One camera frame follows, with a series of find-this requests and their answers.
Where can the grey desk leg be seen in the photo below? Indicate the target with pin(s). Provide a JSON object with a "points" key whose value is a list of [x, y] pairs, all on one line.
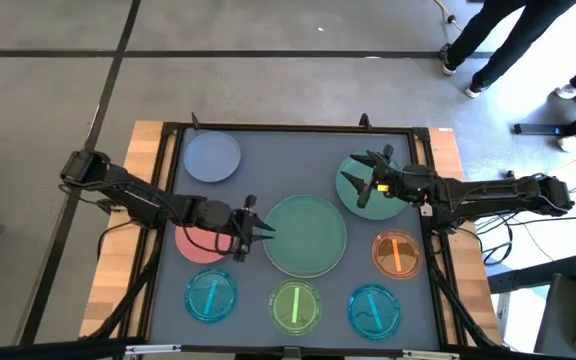
{"points": [[528, 277]]}

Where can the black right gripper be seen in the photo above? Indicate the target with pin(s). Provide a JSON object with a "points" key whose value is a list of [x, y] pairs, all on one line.
{"points": [[398, 182]]}

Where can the orange transparent plastic plate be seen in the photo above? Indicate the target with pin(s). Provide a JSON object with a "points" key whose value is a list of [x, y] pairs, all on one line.
{"points": [[397, 254]]}

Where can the large light green plate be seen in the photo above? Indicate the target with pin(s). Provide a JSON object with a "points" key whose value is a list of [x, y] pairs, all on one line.
{"points": [[305, 236]]}

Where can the grey table mat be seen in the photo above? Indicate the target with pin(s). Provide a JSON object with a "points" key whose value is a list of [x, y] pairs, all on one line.
{"points": [[298, 165]]}

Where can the pink plastic plate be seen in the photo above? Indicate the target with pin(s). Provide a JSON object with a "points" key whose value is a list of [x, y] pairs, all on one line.
{"points": [[195, 247]]}

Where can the green transparent plastic plate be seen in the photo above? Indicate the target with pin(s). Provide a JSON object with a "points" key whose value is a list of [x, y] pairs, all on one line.
{"points": [[295, 306]]}

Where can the teal green plastic plate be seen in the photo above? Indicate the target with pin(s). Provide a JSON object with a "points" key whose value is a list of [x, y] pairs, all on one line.
{"points": [[383, 207]]}

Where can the black desk foot bar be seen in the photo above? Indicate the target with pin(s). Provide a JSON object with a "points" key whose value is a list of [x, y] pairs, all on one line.
{"points": [[543, 129]]}

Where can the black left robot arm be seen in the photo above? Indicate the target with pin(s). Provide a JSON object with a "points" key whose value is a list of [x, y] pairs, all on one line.
{"points": [[133, 192]]}

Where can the small black floor plug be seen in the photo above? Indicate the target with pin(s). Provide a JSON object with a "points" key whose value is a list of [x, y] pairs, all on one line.
{"points": [[510, 175]]}

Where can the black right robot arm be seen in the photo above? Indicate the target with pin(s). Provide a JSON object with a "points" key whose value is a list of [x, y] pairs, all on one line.
{"points": [[493, 197]]}

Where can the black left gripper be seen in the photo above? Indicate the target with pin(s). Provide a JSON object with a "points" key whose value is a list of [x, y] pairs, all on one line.
{"points": [[235, 222]]}

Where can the silver frame bracket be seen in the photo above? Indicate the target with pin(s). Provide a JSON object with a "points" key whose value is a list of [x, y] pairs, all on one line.
{"points": [[430, 354], [153, 349]]}

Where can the cyan transparent plastic plate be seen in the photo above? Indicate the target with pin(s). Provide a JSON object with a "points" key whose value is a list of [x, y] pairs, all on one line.
{"points": [[210, 295], [374, 312]]}

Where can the blue-grey plastic plate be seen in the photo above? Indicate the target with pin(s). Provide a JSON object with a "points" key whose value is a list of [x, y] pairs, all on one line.
{"points": [[212, 156]]}

